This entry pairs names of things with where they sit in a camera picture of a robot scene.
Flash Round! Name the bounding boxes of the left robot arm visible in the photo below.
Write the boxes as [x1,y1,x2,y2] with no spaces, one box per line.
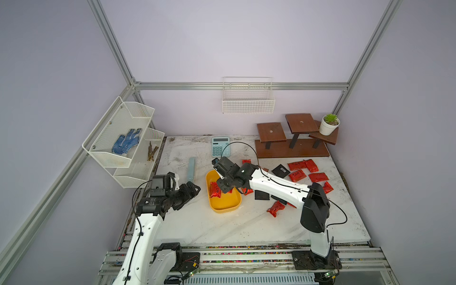
[114,172,201,285]

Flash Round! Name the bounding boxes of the small potted green plant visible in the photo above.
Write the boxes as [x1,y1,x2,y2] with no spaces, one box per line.
[319,114,340,136]

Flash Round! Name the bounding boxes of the light blue stapler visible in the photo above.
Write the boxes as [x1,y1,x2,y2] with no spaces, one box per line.
[187,157,196,182]

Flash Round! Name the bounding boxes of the yellow storage box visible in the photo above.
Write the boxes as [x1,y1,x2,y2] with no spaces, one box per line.
[205,170,242,214]

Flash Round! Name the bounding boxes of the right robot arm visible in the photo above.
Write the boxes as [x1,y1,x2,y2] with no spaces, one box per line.
[211,156,348,258]

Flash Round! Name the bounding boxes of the white wire wall basket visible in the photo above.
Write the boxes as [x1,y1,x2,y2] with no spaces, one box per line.
[222,77,276,115]

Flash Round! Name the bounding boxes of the brown wooden tiered stand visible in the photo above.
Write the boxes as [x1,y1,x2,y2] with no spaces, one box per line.
[255,114,340,159]

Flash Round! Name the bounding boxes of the blue dotted work glove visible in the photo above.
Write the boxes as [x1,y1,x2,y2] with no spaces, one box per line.
[112,128,142,155]

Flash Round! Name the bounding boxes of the white mesh shelf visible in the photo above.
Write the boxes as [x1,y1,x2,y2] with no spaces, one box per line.
[113,128,165,188]
[82,97,155,168]

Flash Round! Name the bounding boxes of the aluminium frame rail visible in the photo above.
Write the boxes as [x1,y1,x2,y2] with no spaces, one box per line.
[135,82,349,91]

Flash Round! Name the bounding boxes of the light blue calculator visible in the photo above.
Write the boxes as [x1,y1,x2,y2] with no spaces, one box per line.
[211,137,230,157]

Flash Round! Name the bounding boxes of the upper white mesh shelf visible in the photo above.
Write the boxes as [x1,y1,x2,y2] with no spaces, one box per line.
[82,97,155,168]

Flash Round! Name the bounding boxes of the lower white mesh shelf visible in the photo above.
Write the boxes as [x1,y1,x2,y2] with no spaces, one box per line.
[113,128,165,188]

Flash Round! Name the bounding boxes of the wooden clothespins bundle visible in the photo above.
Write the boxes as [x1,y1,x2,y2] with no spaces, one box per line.
[147,141,160,162]

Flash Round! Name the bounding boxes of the black barcode tea bag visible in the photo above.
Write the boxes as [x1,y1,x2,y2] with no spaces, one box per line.
[272,164,290,179]
[254,190,270,201]

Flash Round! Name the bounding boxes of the red foil tea bags pile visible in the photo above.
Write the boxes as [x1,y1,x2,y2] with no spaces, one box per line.
[209,182,222,198]

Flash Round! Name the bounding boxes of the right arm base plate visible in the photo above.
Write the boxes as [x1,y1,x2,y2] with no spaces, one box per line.
[292,249,342,270]

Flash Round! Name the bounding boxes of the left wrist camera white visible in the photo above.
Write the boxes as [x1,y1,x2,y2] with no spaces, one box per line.
[168,172,179,191]

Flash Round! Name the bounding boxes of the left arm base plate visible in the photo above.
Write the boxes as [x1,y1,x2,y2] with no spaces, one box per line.
[151,242,201,273]

